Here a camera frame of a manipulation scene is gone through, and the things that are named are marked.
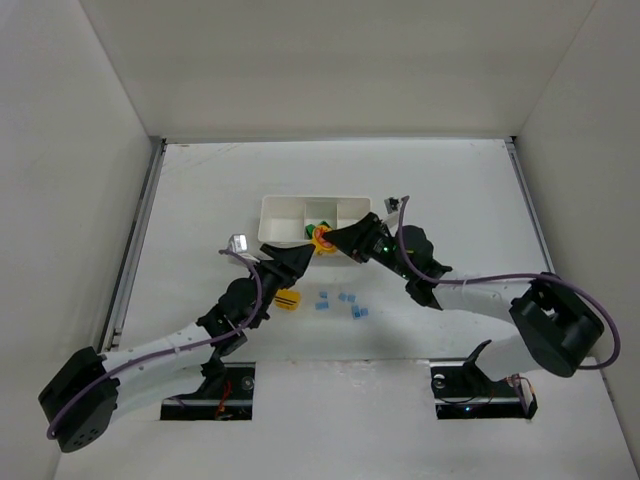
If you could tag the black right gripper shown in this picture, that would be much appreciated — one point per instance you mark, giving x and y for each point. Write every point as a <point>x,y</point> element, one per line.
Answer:
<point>367,240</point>

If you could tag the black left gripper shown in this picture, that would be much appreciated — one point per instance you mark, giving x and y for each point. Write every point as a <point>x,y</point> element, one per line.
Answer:
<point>282,265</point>

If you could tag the yellow bee lego figure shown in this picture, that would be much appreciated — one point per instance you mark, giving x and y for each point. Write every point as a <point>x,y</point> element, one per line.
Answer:
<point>321,245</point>

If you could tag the small green lego brick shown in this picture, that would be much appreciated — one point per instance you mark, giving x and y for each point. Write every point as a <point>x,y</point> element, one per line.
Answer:
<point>310,228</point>

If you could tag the yellow striped lego body brick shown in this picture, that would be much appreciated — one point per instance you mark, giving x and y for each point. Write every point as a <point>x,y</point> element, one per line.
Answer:
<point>287,299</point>

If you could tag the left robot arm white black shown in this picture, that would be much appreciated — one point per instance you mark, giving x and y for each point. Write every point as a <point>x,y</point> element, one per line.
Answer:
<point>92,389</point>

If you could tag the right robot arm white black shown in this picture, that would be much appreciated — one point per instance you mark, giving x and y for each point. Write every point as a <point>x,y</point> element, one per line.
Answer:
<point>555,329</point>

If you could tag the white divided plastic container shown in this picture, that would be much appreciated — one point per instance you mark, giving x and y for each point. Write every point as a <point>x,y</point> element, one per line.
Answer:
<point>283,218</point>

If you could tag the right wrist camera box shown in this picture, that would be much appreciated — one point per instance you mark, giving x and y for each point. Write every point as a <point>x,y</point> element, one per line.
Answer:
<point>392,206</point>

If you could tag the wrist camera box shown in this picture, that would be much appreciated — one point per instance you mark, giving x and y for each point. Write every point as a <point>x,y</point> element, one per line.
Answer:
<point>238,243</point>
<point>392,206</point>

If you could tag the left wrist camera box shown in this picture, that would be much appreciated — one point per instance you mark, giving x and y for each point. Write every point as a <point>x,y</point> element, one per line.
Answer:
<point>238,243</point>

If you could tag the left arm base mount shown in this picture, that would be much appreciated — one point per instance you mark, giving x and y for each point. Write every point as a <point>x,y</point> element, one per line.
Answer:
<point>226,394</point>

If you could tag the right aluminium rail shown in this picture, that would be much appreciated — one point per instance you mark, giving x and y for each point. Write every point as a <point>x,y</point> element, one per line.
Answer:
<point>511,146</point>

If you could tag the aluminium rail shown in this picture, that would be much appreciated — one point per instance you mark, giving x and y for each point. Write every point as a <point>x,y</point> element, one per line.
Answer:
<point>114,321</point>
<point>511,146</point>

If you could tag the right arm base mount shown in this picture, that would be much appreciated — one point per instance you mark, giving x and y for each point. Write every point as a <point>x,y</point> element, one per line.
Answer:
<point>463,392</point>

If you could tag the left aluminium rail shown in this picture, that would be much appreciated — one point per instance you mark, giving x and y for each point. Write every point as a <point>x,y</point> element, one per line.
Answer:
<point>114,321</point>

